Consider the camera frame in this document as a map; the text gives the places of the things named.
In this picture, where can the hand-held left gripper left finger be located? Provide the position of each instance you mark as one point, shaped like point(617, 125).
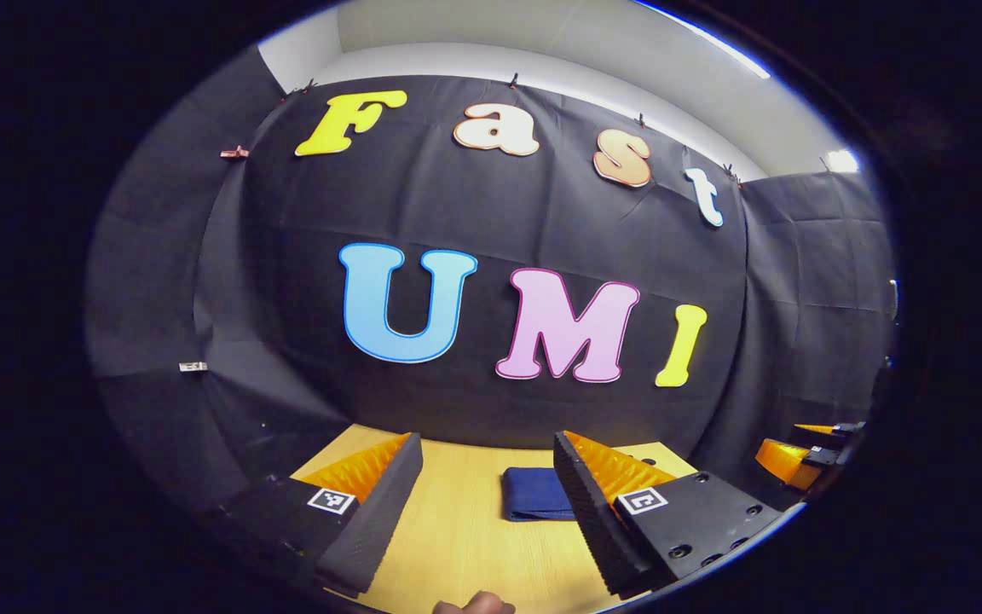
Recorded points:
point(376, 520)

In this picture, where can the white clip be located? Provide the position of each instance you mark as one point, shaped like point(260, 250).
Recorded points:
point(193, 367)

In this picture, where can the blue denim jeans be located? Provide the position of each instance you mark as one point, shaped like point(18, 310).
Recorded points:
point(534, 495)

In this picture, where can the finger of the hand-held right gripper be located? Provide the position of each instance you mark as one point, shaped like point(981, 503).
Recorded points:
point(815, 429)
point(785, 462)

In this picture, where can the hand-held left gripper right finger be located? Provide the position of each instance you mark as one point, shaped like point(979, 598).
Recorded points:
point(597, 520)

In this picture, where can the black backdrop cloth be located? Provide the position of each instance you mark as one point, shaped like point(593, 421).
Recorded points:
point(499, 213)

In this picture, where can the copper-coloured clip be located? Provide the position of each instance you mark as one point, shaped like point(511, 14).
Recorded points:
point(233, 153)

